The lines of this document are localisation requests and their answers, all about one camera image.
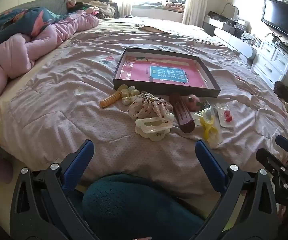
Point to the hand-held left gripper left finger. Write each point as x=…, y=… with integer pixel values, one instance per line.
x=80, y=162

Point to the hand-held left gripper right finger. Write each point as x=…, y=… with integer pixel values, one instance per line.
x=210, y=162

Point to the yellow rings clear packet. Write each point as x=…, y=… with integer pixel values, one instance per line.
x=210, y=131

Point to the earring card clear packet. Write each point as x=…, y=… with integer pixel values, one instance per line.
x=225, y=120

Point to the white hair claw clip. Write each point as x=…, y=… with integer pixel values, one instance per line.
x=144, y=130

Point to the floral fabric scrunchie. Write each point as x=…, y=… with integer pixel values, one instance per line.
x=149, y=107

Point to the dark shallow cardboard box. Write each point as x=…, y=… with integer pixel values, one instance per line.
x=159, y=88

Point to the pink printed bedspread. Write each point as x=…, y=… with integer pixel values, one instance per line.
x=84, y=130

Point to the dark brown fuzzy object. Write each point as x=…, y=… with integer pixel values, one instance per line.
x=285, y=93

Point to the maroon hair clip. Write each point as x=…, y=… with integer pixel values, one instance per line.
x=181, y=115

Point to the pink plush hair clip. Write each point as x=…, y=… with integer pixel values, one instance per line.
x=192, y=101

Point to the person's teal trouser leg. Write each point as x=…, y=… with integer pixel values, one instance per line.
x=134, y=205

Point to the yellow flower hair clip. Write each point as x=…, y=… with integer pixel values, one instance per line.
x=127, y=92

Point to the white drawer dresser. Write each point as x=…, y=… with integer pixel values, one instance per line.
x=271, y=57

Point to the pink picture book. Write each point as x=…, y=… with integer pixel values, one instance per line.
x=139, y=73

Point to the white bed footboard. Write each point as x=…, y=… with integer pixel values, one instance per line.
x=234, y=41

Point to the black flat television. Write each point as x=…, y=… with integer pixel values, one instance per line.
x=281, y=17

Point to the pink quilt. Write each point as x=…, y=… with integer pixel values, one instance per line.
x=13, y=55

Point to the cluttered vanity desk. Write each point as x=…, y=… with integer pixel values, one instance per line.
x=224, y=23

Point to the vanity mirror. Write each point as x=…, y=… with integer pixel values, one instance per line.
x=230, y=10

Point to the teal floral quilt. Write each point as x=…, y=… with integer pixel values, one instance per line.
x=21, y=20

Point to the pile of clothes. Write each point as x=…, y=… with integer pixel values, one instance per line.
x=101, y=6

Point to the grey pillow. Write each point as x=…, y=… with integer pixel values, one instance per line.
x=51, y=3

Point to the clothes on window sill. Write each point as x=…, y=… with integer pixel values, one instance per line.
x=172, y=5

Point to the cream curtain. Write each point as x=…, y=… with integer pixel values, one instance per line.
x=192, y=0

